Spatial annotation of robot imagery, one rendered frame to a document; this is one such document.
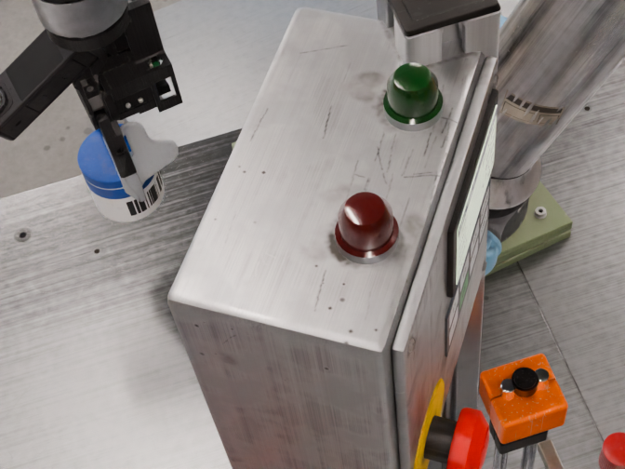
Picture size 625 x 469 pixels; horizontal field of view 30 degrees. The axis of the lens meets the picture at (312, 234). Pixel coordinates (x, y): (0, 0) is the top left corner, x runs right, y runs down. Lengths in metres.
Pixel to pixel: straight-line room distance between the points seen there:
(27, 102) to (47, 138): 1.51
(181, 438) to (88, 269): 0.23
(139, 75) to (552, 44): 0.36
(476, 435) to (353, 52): 0.19
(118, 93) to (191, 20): 0.48
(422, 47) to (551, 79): 0.34
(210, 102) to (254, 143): 0.88
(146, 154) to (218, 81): 0.35
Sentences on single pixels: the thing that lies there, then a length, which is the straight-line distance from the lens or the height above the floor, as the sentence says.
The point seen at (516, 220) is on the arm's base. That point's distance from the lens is 1.20.
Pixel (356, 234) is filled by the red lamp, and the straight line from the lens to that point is 0.46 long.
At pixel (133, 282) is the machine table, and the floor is 0.83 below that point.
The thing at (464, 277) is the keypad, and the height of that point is 1.37.
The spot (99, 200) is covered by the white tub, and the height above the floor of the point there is 0.98.
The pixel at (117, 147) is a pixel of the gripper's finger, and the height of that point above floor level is 1.09.
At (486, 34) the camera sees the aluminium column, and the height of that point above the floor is 1.48.
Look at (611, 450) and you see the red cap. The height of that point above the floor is 0.86.
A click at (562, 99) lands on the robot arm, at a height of 1.21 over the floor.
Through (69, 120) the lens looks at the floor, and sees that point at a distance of 2.54.
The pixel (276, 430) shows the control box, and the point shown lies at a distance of 0.56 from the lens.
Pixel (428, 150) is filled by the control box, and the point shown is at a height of 1.47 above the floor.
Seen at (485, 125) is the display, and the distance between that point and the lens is 0.53.
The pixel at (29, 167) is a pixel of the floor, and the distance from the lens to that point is 2.49.
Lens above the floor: 1.87
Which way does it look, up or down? 56 degrees down
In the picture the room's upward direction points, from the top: 9 degrees counter-clockwise
